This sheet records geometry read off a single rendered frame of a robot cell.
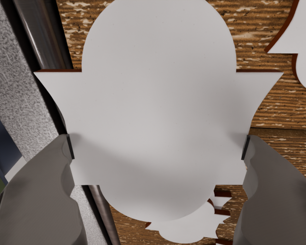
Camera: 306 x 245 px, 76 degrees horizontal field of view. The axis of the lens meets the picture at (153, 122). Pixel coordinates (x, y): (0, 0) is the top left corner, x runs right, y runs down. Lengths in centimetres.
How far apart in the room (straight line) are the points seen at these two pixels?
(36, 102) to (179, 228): 30
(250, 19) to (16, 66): 26
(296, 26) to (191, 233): 33
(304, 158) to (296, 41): 16
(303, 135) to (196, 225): 21
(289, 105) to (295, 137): 5
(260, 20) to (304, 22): 3
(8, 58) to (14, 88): 4
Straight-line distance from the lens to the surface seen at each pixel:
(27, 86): 30
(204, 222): 37
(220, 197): 33
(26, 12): 25
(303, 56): 22
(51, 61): 26
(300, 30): 21
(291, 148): 29
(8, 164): 71
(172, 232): 41
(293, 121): 27
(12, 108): 34
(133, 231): 47
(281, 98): 24
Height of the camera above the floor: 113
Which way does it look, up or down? 53 degrees down
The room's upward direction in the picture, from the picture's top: 170 degrees counter-clockwise
